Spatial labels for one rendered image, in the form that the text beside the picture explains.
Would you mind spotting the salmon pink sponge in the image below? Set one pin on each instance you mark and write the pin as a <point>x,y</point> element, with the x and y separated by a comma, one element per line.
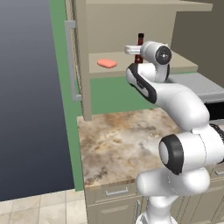
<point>107,63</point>

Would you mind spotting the dark red condiment bottle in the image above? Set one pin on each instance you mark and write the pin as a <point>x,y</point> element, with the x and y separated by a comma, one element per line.
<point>140,38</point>

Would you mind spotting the beige cabinet door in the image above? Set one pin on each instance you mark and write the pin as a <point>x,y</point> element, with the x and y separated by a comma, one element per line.
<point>84,73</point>

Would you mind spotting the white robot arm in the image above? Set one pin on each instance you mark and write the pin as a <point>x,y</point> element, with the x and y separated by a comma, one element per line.
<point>180,105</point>

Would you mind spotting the beige drawer front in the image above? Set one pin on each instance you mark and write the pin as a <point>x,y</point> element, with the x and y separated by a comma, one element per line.
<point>217,178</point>
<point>96,195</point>

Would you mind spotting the dark beige wall cabinet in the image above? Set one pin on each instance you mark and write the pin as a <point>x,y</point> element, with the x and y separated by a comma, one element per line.
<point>198,38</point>

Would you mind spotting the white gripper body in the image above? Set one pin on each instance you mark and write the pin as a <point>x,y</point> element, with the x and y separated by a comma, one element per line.
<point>131,49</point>

